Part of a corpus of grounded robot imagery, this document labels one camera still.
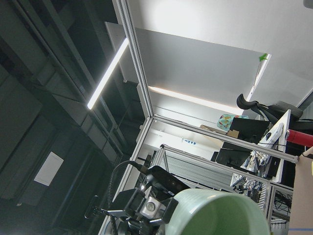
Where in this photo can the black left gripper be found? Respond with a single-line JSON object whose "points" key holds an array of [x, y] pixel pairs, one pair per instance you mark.
{"points": [[135, 214]]}

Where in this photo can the light green plastic cup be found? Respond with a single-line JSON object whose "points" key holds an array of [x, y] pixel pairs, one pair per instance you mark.
{"points": [[212, 212]]}

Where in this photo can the black office chair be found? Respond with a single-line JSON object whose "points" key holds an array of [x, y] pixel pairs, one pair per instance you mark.
{"points": [[275, 111]]}

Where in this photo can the red cylinder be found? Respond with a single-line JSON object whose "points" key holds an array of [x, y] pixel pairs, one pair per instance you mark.
{"points": [[299, 138]]}

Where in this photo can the metal reacher grabber tool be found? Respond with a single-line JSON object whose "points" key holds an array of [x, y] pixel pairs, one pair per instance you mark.
{"points": [[263, 62]]}

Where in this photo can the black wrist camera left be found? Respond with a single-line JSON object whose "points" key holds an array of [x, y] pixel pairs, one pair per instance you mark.
{"points": [[163, 181]]}

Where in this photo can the aluminium frame post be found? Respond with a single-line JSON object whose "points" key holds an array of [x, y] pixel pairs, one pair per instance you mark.
{"points": [[124, 16]]}

